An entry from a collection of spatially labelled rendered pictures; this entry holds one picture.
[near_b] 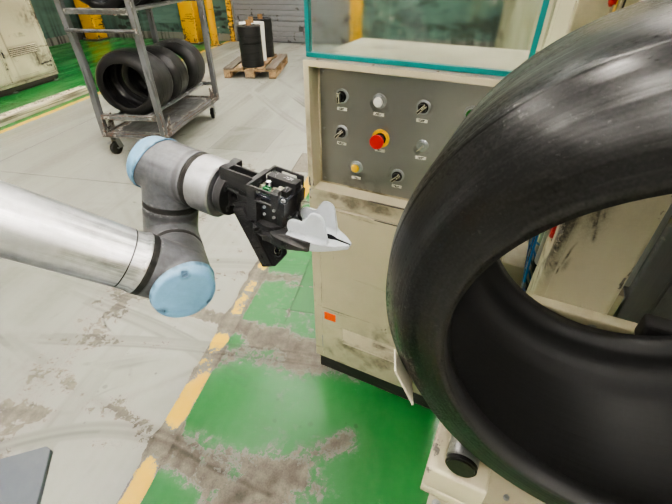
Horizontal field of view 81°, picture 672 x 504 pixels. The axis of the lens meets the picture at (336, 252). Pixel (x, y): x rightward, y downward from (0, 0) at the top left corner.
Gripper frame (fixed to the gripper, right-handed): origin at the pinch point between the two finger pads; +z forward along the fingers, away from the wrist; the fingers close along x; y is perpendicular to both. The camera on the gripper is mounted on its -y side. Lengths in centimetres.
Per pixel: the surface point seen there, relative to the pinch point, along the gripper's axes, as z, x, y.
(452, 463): 25.3, -10.4, -20.9
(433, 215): 12.2, -10.2, 16.3
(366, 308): -7, 55, -70
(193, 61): -293, 284, -86
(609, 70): 20.0, -8.4, 30.1
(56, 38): -916, 545, -216
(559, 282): 34.2, 26.7, -11.1
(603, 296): 42, 27, -11
